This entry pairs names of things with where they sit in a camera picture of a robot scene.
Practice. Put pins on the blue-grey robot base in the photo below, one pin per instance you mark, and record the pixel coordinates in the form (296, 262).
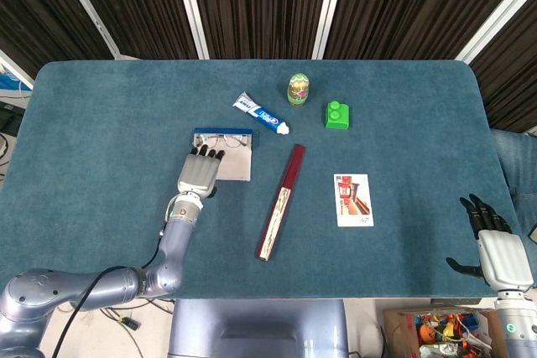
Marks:
(260, 324)

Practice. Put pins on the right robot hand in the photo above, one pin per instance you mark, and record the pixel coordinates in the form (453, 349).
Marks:
(503, 257)

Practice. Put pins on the green toy building block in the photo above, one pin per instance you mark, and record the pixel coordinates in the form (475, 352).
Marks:
(337, 119)

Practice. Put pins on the white aluminium frame post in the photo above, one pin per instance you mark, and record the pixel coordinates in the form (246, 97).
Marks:
(495, 18)
(329, 6)
(17, 69)
(84, 6)
(191, 6)

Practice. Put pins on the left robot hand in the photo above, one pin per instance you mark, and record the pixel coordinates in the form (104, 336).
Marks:
(197, 175)

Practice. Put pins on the blue white toothpaste tube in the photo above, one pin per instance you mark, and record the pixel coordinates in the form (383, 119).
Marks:
(260, 112)

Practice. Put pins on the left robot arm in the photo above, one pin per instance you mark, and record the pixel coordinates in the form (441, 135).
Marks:
(172, 249)

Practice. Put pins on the red picture postcard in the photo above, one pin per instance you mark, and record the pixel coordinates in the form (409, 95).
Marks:
(352, 200)

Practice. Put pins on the dark red folded fan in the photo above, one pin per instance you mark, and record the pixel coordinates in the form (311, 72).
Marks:
(285, 190)

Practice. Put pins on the blue jeans leg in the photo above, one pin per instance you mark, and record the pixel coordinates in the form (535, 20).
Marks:
(520, 165)

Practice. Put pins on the small black floor device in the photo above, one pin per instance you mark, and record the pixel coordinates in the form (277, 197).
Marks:
(130, 324)

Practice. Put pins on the cardboard box of toys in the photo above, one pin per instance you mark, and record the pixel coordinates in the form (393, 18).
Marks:
(398, 333)

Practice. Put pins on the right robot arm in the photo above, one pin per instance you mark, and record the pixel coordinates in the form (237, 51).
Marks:
(518, 333)

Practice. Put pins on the dark brown pleated curtain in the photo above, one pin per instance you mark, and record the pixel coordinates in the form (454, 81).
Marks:
(260, 6)

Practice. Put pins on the wire-frame eyeglasses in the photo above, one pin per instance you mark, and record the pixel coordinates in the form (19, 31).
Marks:
(233, 141)

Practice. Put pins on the teal table cloth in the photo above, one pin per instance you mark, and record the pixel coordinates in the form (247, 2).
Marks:
(105, 144)

